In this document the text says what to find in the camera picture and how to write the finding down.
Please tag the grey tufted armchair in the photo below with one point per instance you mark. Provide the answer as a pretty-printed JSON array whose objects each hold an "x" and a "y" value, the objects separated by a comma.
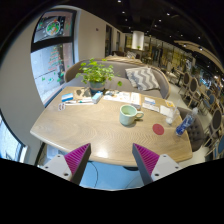
[{"x": 195, "y": 131}]

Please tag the pale green mug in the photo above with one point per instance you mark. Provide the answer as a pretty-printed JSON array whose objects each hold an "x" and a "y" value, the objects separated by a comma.
[{"x": 127, "y": 115}]

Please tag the curved grey sofa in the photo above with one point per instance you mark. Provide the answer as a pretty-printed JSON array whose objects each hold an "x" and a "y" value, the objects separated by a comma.
[{"x": 121, "y": 70}]

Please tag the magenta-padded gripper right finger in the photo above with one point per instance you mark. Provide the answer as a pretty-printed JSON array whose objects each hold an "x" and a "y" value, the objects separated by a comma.
[{"x": 146, "y": 160}]

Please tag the small blue white card box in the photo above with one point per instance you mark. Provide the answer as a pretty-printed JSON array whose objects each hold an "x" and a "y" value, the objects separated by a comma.
[{"x": 67, "y": 97}]

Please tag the small white card pack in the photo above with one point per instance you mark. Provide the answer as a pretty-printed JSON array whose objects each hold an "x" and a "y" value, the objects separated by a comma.
[{"x": 150, "y": 101}]

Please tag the small light blue box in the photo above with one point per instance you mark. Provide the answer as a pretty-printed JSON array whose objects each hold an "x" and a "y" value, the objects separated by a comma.
[{"x": 97, "y": 97}]

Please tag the dark framed wall poster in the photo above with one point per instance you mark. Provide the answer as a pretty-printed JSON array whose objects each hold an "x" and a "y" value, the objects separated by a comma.
[{"x": 53, "y": 26}]

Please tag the flat round red coaster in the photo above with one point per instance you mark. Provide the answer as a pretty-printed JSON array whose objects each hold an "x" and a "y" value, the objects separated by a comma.
[{"x": 158, "y": 129}]

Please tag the group of dining chairs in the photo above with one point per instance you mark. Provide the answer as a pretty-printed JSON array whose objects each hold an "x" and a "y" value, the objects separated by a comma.
[{"x": 215, "y": 120}]

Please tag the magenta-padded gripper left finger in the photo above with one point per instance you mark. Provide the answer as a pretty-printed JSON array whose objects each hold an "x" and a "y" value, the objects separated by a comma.
[{"x": 77, "y": 159}]

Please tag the grey white chevron cushion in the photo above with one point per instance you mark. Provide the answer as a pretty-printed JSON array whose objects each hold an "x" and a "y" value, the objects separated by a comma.
[{"x": 143, "y": 78}]

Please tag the group of ceiling lights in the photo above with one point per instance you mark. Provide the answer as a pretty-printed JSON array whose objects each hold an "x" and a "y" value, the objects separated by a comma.
[{"x": 168, "y": 14}]

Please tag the yellow white card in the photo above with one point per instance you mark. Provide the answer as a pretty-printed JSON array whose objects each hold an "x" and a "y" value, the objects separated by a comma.
[{"x": 167, "y": 108}]

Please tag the white printed booklet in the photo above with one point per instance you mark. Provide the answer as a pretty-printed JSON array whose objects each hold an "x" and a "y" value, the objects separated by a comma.
[{"x": 117, "y": 97}]

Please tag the clear blue-labelled water bottle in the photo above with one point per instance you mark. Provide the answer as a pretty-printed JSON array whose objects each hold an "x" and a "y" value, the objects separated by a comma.
[{"x": 184, "y": 126}]

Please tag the green potted plant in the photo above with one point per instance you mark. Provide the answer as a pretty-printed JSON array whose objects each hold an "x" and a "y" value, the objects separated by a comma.
[{"x": 96, "y": 75}]

